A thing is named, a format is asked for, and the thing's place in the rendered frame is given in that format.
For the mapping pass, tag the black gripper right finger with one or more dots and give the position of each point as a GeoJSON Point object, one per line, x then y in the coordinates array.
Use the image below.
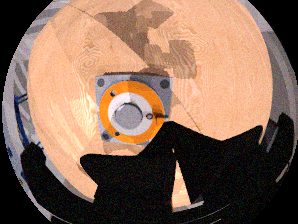
{"type": "Point", "coordinates": [202, 158]}

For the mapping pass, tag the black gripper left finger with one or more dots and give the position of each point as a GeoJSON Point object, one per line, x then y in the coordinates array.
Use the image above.
{"type": "Point", "coordinates": [153, 167]}

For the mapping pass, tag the orange round plate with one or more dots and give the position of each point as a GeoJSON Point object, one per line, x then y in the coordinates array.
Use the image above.
{"type": "Point", "coordinates": [137, 93]}

